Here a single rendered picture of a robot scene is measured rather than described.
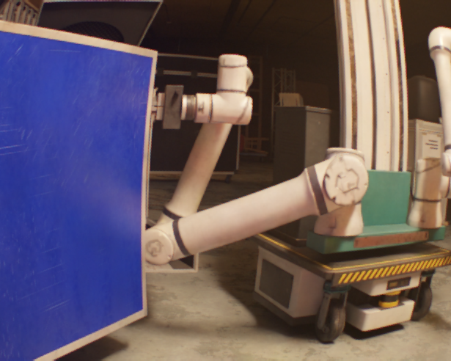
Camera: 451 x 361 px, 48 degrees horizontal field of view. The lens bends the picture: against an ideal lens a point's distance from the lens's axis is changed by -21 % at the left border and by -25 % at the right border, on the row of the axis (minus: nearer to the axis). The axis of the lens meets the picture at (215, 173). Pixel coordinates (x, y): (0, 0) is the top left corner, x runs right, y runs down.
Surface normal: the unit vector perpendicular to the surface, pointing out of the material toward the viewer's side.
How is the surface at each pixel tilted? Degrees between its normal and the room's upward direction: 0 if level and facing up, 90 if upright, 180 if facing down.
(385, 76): 90
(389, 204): 90
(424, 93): 88
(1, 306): 90
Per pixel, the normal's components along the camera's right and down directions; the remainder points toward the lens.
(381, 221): 0.27, 0.09
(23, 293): 0.95, 0.07
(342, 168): -0.11, -0.08
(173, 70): 0.54, 0.09
